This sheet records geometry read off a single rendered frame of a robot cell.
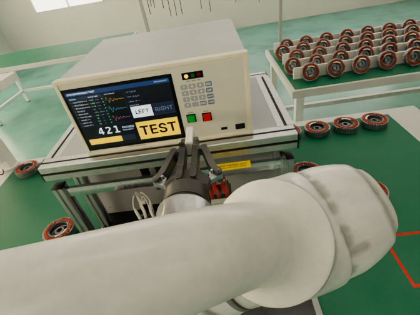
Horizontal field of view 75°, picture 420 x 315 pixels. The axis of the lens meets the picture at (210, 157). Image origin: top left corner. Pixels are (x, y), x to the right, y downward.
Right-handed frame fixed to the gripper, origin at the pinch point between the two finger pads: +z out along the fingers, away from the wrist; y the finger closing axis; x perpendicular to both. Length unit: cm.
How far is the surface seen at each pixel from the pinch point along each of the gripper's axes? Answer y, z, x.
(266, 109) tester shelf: 20.3, 20.9, -6.5
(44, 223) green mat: -67, 22, -43
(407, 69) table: 123, 113, -42
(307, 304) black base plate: 23, -18, -41
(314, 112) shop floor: 103, 206, -118
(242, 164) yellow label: 10.9, 3.8, -11.5
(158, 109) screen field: -7.3, 9.4, 3.8
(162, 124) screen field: -7.4, 9.4, -0.3
